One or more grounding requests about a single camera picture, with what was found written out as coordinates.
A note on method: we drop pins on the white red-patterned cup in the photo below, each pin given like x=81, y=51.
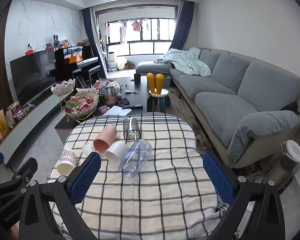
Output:
x=66, y=165

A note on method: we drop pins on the small white security camera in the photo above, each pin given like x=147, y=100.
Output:
x=30, y=47

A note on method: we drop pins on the white air purifier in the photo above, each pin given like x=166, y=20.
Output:
x=111, y=61

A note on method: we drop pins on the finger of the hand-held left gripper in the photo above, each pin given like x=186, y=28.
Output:
x=26, y=168

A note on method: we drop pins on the white tiered candy bowl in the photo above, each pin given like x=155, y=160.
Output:
x=82, y=103

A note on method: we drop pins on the dark cloth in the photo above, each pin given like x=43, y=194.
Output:
x=291, y=108

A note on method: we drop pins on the purple snack bag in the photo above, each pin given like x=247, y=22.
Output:
x=14, y=111

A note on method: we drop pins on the grey rabbit figure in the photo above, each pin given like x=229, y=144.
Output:
x=56, y=41

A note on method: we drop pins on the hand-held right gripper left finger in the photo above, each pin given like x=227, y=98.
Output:
x=86, y=177

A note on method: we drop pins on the black flat television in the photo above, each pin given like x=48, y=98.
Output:
x=30, y=75

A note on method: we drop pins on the dark blue curtain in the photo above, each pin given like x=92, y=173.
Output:
x=90, y=35
x=182, y=25

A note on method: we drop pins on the electric space heater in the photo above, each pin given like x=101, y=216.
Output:
x=287, y=165

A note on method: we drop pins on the black-framed window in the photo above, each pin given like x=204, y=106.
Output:
x=142, y=40

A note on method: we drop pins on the pink plastic cup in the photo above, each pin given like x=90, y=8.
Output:
x=103, y=138

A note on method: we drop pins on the orange box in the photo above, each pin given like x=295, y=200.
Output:
x=75, y=59

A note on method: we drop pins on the orange snack packet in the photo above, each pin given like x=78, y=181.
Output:
x=0, y=125

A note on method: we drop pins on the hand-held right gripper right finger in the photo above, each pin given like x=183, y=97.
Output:
x=218, y=177

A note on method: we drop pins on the small white cup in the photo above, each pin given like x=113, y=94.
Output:
x=87, y=150

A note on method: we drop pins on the yellow rabbit-ear child chair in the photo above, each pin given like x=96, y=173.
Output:
x=156, y=82

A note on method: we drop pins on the light green blanket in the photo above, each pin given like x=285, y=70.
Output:
x=187, y=60

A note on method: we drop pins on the white hanging garment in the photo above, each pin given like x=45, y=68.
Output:
x=123, y=35

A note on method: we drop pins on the plain white cup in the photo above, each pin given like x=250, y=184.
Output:
x=115, y=151

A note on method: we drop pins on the grey fabric sofa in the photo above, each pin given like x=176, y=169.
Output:
x=265, y=85

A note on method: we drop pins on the black-white checked tablecloth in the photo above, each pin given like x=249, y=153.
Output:
x=152, y=192

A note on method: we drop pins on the clear blue-print plastic cup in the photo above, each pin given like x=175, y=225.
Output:
x=136, y=158

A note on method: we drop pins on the white paper sheets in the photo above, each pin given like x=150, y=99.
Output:
x=117, y=110

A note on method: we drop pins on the black remote control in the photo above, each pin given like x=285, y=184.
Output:
x=132, y=106

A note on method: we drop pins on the black piano stool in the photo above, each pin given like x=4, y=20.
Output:
x=77, y=73

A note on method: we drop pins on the clear grey glass cup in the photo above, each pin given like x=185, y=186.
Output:
x=131, y=127

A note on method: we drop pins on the purple packet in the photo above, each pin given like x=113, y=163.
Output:
x=122, y=101

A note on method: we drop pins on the white television cabinet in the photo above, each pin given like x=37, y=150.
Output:
x=32, y=120

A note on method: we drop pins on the dark coffee table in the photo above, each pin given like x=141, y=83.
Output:
x=137, y=98

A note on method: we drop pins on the dark brown mug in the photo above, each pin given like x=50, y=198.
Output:
x=137, y=78

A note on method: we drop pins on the pink hanging garment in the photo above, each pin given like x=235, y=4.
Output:
x=136, y=25

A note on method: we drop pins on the black upright piano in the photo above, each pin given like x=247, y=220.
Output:
x=87, y=62

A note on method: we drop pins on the clear snack jar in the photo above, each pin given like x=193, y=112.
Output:
x=110, y=96

